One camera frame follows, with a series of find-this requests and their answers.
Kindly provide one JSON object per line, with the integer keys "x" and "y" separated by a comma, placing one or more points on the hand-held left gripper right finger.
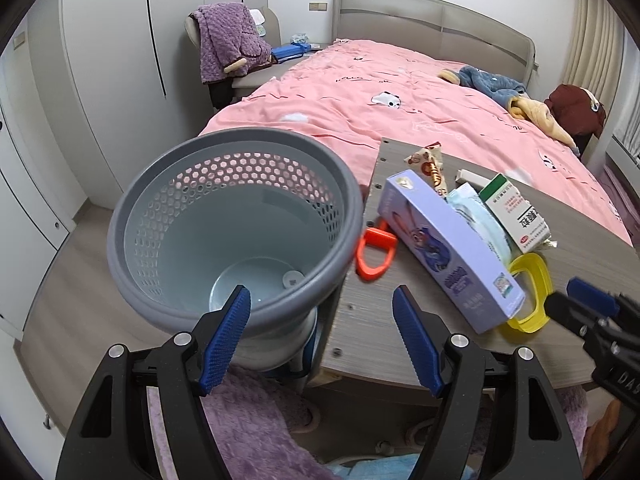
{"x": 415, "y": 340}

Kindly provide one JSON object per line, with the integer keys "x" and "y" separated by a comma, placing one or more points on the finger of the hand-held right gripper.
{"x": 592, "y": 297}
{"x": 570, "y": 312}

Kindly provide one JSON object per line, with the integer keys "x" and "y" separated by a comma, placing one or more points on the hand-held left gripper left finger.
{"x": 225, "y": 340}

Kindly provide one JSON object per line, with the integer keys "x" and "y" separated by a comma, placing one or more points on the orange plastic clip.
{"x": 372, "y": 255}

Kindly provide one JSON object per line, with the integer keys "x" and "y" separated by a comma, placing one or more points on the purple cartoon carton box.
{"x": 440, "y": 245}

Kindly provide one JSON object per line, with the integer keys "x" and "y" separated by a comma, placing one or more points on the grey perforated plastic basket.
{"x": 200, "y": 230}

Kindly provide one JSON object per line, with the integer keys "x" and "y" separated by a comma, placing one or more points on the green and white medicine box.
{"x": 515, "y": 212}

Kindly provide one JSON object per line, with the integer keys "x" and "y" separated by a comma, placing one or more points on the blue face mask pack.
{"x": 482, "y": 220}

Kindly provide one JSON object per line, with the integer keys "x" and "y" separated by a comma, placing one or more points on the person's right forearm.
{"x": 607, "y": 430}

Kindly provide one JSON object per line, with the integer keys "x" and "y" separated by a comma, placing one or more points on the small wooden table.
{"x": 380, "y": 320}

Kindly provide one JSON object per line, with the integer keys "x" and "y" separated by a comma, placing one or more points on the purple fluffy rug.
{"x": 260, "y": 425}

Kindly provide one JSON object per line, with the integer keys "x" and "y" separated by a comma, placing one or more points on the small white box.
{"x": 470, "y": 176}

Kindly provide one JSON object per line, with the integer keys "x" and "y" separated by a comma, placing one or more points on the red and beige snack wrapper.
{"x": 430, "y": 162}

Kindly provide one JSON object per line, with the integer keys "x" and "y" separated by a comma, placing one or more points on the yellow fleece garment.
{"x": 537, "y": 115}

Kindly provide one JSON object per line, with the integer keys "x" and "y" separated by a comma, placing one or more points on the maroon garment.
{"x": 575, "y": 107}

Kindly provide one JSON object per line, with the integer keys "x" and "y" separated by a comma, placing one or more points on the dark trousers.
{"x": 220, "y": 94}

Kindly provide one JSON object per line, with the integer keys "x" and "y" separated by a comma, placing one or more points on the pink printed blanket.
{"x": 380, "y": 95}

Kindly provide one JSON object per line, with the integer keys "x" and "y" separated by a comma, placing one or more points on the white closet doors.
{"x": 30, "y": 185}

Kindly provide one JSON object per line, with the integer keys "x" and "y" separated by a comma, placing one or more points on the beige curtain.
{"x": 597, "y": 35}

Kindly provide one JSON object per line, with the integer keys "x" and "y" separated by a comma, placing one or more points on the beige chair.
{"x": 260, "y": 75}

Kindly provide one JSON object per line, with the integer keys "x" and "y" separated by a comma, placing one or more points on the white wardrobe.
{"x": 120, "y": 70}

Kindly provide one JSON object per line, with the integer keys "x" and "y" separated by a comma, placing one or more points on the blue flat box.
{"x": 292, "y": 51}

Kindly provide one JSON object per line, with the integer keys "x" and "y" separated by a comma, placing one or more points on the purple fleece robe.
{"x": 225, "y": 42}

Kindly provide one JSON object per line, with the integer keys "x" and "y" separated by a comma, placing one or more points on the beige padded headboard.
{"x": 435, "y": 20}

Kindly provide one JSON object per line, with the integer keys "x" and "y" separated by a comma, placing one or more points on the gold wall switch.
{"x": 317, "y": 6}
{"x": 19, "y": 41}

